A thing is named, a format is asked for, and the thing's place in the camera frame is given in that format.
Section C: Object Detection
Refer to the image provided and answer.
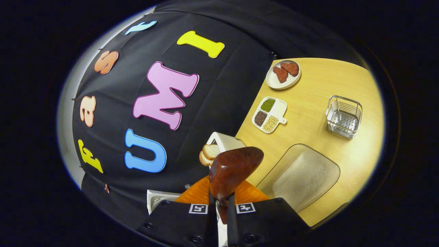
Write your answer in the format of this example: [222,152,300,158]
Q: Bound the clear glass dish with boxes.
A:
[257,144,341,213]

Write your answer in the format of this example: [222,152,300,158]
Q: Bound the white toaster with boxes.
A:
[206,132,247,153]

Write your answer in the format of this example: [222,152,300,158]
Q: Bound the metal wire chopstick holder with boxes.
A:
[325,95,363,140]

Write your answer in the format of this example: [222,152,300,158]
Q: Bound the brown wooden spoon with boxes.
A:
[209,147,264,223]

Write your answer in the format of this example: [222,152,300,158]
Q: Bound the white rice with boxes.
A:
[273,151,338,210]

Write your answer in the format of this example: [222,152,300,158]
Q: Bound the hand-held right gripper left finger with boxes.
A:
[137,176,218,247]

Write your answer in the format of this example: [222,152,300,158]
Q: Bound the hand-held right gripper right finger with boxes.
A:
[226,180,311,247]

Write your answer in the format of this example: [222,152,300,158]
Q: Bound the white divided bean dish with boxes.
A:
[252,97,288,134]

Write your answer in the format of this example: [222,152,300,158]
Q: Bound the white rice cooker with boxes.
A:
[147,189,182,215]

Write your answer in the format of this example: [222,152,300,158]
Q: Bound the round white plate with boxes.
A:
[266,60,302,90]

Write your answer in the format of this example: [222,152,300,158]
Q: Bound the red meat piece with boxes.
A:
[281,62,300,77]
[273,67,289,83]

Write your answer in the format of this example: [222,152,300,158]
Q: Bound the black backdrop cloth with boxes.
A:
[72,0,364,237]

